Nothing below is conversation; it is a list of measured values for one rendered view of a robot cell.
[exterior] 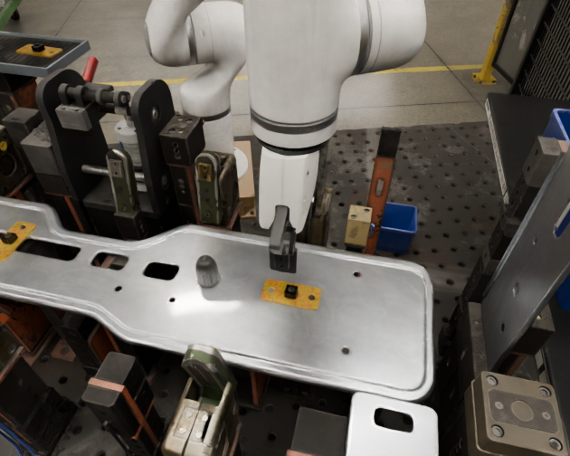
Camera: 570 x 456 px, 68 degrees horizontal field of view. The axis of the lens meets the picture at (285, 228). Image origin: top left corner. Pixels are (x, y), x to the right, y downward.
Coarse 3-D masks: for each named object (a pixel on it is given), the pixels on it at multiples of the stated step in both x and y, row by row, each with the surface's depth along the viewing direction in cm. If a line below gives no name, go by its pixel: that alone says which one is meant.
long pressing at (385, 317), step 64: (128, 256) 67; (192, 256) 67; (256, 256) 67; (320, 256) 67; (128, 320) 58; (192, 320) 58; (256, 320) 58; (320, 320) 58; (384, 320) 58; (320, 384) 53; (384, 384) 52
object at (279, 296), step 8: (272, 280) 63; (280, 280) 63; (264, 288) 62; (272, 288) 62; (280, 288) 62; (288, 288) 61; (296, 288) 61; (304, 288) 62; (312, 288) 62; (264, 296) 61; (272, 296) 61; (280, 296) 61; (288, 296) 60; (296, 296) 61; (304, 296) 61; (288, 304) 60; (296, 304) 60; (304, 304) 60; (312, 304) 60
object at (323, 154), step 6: (324, 150) 60; (324, 156) 61; (318, 162) 62; (324, 162) 61; (318, 168) 63; (324, 168) 62; (318, 174) 64; (324, 174) 62; (318, 180) 63; (324, 180) 64; (318, 186) 64; (318, 192) 64; (318, 198) 65; (318, 204) 66; (318, 210) 66
